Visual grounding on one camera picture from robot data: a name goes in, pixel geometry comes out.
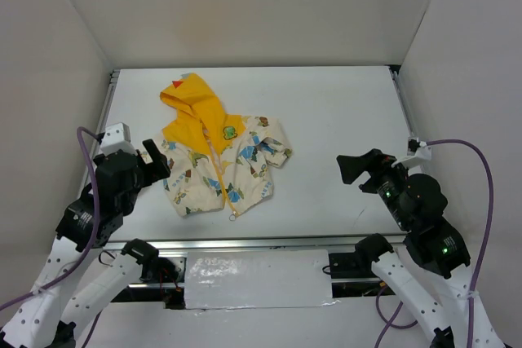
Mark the yellow dinosaur print kids jacket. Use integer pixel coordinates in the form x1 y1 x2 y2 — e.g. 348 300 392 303
155 73 293 217

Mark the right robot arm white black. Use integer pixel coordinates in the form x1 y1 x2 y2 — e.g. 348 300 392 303
325 139 506 347

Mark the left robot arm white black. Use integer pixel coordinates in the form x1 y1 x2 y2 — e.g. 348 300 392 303
1 139 179 347

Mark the white taped foam block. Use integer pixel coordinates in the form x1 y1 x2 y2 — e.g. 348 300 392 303
184 250 333 310

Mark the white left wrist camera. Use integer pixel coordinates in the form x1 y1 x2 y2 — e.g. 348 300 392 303
100 122 136 156

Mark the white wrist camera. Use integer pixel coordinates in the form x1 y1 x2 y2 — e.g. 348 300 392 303
100 122 136 156
391 137 432 170

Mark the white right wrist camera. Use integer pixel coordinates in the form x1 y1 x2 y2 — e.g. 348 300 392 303
391 137 432 170

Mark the aluminium table frame rail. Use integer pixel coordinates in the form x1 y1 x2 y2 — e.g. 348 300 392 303
113 66 409 242

